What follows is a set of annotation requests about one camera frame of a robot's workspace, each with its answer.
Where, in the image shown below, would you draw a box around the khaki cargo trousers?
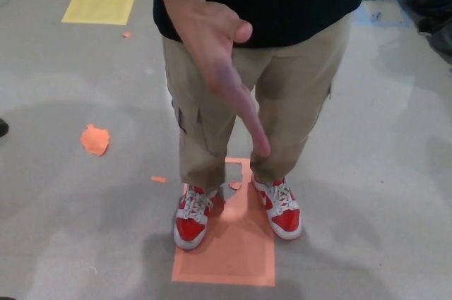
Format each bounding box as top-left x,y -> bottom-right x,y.
161,13 -> 352,193

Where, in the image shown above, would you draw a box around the person's red white sneaker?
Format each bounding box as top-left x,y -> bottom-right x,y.
172,184 -> 218,251
249,174 -> 303,241

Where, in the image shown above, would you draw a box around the person's right red white sneaker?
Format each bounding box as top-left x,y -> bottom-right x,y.
172,184 -> 218,251

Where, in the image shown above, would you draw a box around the orange rectangular floor sheet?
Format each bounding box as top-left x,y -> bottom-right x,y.
171,157 -> 276,286

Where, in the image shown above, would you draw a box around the dark grey bag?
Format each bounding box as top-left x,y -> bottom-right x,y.
416,13 -> 452,56

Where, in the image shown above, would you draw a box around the large crumpled orange paper scrap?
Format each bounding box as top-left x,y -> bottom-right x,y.
79,124 -> 111,157

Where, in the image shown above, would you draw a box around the person's left red white sneaker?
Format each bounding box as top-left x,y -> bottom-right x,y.
249,174 -> 303,241

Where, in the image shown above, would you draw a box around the person's right hand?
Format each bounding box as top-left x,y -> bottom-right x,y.
178,1 -> 272,158

